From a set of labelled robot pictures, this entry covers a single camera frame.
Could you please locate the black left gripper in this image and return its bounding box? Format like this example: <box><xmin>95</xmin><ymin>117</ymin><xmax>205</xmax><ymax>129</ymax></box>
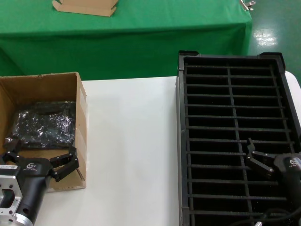
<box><xmin>0</xmin><ymin>137</ymin><xmax>80</xmax><ymax>224</ymax></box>

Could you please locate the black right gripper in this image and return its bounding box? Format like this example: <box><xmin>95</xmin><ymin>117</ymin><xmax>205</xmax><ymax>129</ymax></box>
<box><xmin>246</xmin><ymin>137</ymin><xmax>301</xmax><ymax>203</ymax></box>

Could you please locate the translucent antistatic bubble bag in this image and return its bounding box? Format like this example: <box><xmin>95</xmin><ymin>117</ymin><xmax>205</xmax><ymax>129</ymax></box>
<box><xmin>4</xmin><ymin>100</ymin><xmax>77</xmax><ymax>149</ymax></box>

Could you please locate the brown cardboard box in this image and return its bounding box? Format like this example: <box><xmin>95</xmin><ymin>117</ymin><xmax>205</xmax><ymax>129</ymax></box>
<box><xmin>0</xmin><ymin>72</ymin><xmax>88</xmax><ymax>193</ymax></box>

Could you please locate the black slotted plastic container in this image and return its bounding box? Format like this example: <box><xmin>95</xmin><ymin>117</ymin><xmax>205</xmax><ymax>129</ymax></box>
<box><xmin>175</xmin><ymin>50</ymin><xmax>301</xmax><ymax>226</ymax></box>

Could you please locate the flat folded cardboard piece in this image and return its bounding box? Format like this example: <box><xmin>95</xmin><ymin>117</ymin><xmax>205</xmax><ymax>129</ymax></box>
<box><xmin>52</xmin><ymin>0</ymin><xmax>119</xmax><ymax>17</ymax></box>

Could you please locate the silver metal binder clip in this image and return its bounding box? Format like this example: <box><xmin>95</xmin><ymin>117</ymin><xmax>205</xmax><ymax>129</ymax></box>
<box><xmin>239</xmin><ymin>0</ymin><xmax>256</xmax><ymax>12</ymax></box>

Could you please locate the green tablecloth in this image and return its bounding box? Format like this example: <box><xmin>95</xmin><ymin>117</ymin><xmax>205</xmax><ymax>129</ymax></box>
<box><xmin>0</xmin><ymin>0</ymin><xmax>253</xmax><ymax>82</ymax></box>

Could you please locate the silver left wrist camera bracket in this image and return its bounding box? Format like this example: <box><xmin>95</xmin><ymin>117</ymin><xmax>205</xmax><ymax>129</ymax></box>
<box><xmin>0</xmin><ymin>164</ymin><xmax>24</xmax><ymax>216</ymax></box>

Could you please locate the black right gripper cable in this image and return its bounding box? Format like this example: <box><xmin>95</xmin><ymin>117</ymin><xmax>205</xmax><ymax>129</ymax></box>
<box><xmin>255</xmin><ymin>207</ymin><xmax>301</xmax><ymax>226</ymax></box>

